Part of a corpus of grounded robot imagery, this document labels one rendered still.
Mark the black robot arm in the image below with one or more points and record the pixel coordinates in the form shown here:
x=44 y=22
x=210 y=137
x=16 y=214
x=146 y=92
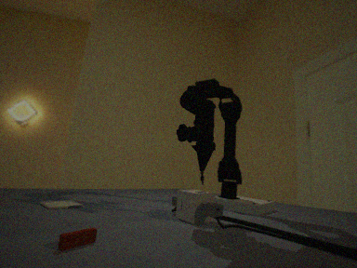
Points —
x=195 y=100

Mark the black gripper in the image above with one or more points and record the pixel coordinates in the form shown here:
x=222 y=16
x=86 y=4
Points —
x=204 y=137

